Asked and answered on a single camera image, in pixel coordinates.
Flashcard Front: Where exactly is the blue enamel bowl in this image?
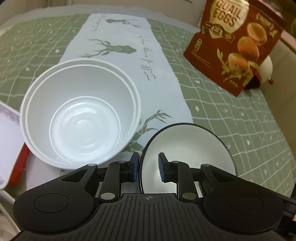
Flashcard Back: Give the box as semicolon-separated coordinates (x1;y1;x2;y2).
139;123;237;194

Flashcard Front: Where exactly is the white foam bowl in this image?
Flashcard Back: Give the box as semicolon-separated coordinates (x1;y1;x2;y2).
20;59;141;170

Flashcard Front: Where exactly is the red rectangular tray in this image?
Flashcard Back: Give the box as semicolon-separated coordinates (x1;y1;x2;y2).
0;100;31;190

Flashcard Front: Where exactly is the green checkered tablecloth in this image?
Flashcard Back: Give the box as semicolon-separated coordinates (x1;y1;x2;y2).
1;5;295;196

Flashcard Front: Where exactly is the dark red round object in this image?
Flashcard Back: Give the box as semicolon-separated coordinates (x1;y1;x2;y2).
244;72;262;90

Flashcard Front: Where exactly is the cream egg-shaped ornament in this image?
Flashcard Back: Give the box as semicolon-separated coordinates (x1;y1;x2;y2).
258;55;274;86

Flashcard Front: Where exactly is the quail eggs snack bag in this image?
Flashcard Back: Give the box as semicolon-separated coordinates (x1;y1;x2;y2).
184;0;285;96

